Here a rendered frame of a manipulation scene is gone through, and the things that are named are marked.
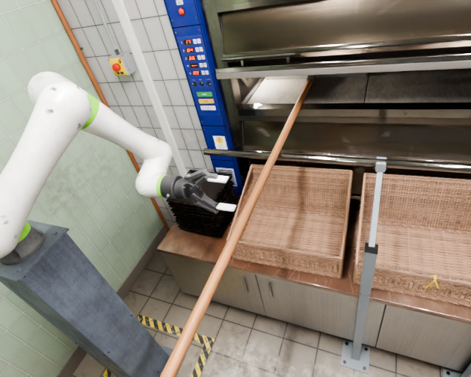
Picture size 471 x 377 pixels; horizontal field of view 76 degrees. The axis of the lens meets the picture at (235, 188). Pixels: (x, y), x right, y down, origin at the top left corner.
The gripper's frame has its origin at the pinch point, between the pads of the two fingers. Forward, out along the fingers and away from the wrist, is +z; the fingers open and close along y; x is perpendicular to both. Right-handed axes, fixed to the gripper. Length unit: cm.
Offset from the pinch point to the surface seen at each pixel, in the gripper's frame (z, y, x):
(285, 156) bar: 13.5, 1.9, -26.7
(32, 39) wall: -113, -48, -41
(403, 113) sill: 55, 3, -64
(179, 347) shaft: 10, -1, 51
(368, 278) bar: 48, 39, -4
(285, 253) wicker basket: 13, 49, -14
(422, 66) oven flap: 57, -23, -50
